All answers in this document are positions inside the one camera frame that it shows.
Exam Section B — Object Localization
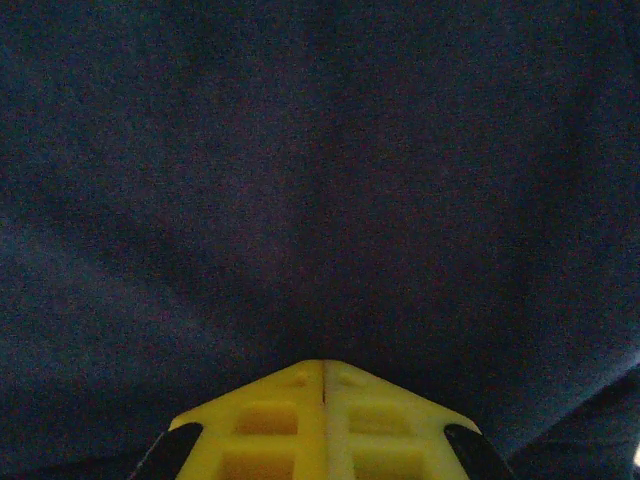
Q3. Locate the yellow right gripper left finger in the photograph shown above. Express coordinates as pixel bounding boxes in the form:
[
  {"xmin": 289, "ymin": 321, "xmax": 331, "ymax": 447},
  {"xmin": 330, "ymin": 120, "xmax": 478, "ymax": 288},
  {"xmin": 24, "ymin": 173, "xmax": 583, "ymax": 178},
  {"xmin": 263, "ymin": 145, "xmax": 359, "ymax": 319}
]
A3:
[{"xmin": 128, "ymin": 358, "xmax": 329, "ymax": 480}]

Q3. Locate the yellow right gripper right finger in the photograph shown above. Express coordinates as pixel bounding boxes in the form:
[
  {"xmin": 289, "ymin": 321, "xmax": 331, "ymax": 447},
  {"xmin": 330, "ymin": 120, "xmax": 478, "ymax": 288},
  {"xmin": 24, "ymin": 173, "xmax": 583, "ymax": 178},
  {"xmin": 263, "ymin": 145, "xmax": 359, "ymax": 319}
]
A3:
[{"xmin": 323, "ymin": 359, "xmax": 515, "ymax": 480}]

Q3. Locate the navy blue t-shirt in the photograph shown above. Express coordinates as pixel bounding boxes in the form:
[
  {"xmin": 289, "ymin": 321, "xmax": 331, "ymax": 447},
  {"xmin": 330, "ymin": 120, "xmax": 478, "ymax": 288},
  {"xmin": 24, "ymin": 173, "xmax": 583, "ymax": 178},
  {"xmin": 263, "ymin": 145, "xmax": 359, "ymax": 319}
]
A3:
[{"xmin": 0, "ymin": 0, "xmax": 640, "ymax": 480}]

